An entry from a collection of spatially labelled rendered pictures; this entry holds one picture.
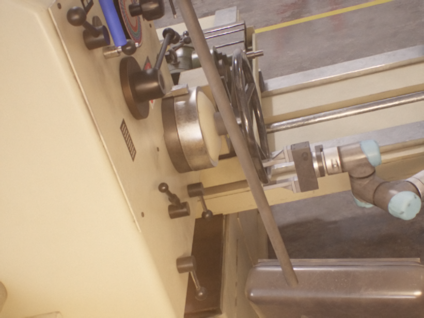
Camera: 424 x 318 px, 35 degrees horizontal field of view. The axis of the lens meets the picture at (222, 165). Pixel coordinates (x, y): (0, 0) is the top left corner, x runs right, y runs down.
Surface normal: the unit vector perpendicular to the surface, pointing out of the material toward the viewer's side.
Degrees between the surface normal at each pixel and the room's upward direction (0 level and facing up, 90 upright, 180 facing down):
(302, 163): 81
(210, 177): 90
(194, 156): 101
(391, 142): 0
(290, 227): 0
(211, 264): 0
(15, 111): 90
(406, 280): 20
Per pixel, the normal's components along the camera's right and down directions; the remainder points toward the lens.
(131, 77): 0.97, -0.20
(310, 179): -0.07, 0.38
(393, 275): -0.34, -0.59
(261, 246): -0.26, -0.83
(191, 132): -0.13, 0.16
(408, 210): 0.55, 0.30
